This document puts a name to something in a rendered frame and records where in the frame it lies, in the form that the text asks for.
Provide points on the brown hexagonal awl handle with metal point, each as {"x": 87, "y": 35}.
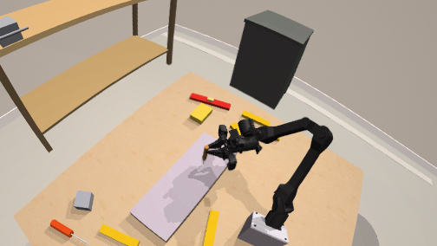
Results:
{"x": 204, "y": 154}

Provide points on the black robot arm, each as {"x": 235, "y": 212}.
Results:
{"x": 285, "y": 193}

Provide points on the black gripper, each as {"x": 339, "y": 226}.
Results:
{"x": 223, "y": 152}

